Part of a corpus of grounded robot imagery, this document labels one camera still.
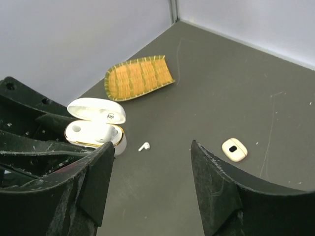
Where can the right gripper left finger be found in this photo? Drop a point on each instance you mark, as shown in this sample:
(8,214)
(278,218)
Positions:
(67,202)

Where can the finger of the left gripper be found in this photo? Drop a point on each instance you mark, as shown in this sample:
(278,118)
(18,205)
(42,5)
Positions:
(30,163)
(28,113)

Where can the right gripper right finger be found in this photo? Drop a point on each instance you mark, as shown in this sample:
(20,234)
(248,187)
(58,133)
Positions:
(233,202)

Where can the pink earbud charging case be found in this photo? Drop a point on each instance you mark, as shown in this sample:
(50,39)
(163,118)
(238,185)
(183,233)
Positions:
(234,150)

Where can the white earbud charging case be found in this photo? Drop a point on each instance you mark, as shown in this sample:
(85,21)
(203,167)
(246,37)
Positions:
(92,113)

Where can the white earbud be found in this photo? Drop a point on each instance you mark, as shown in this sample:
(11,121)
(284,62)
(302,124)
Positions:
(105,133)
(145,146)

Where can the yellow woven mat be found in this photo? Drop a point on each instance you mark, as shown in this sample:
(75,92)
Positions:
(136,77)

